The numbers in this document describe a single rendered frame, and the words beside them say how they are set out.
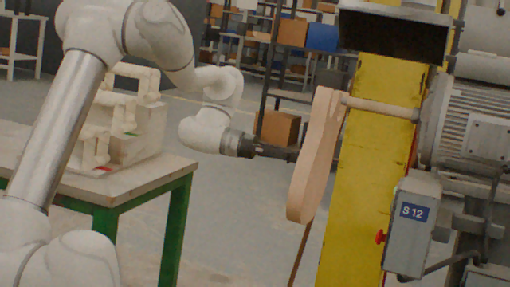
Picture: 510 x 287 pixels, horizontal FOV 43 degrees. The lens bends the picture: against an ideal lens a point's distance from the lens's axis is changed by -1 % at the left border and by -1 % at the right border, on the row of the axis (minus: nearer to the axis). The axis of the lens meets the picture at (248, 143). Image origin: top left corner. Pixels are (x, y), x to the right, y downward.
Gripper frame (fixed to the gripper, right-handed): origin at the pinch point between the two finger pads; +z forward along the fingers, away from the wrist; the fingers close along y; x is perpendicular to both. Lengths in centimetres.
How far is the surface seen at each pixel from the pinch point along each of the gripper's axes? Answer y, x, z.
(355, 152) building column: -83, 4, 3
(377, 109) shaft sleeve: 9.9, 18.4, 17.9
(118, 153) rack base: 14, -10, -53
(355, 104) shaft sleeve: 10.0, 18.7, 11.6
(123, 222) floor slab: -193, -76, -145
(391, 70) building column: -77, 39, 11
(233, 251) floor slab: -195, -75, -70
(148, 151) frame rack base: -5, -9, -53
